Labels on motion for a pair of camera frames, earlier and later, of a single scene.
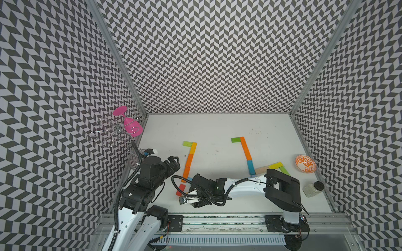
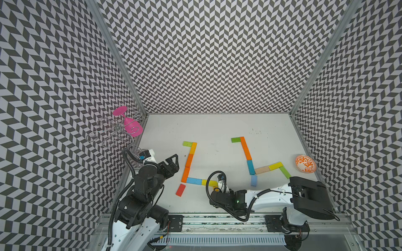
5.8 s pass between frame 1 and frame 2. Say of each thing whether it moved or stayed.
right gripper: moved
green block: stayed
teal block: stayed
